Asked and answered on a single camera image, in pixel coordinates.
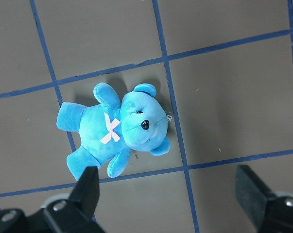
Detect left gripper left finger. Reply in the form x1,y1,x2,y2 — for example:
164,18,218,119
0,166,104,233

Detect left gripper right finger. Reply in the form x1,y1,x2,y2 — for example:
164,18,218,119
235,165,293,233

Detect blue teddy bear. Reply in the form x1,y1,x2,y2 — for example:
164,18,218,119
56,83,170,180

